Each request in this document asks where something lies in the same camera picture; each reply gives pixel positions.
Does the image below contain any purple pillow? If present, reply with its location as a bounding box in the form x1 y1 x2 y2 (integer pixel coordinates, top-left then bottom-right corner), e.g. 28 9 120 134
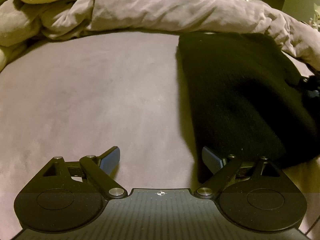
1 0 49 47

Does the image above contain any pink bolster pillow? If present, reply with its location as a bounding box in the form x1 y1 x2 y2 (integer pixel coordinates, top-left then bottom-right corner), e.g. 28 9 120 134
0 47 14 72

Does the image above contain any purple bed sheet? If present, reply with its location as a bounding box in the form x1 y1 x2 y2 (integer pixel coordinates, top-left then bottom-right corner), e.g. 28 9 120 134
0 29 320 240

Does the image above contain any purple crumpled duvet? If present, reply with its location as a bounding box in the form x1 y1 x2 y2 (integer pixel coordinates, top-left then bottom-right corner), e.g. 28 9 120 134
40 0 319 70

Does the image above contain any wrapped flower bouquet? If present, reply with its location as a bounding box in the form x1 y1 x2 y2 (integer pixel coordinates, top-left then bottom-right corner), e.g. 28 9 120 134
308 3 320 31

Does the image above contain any black knit sweater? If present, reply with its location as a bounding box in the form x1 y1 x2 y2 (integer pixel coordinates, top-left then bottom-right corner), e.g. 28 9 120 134
178 32 319 183

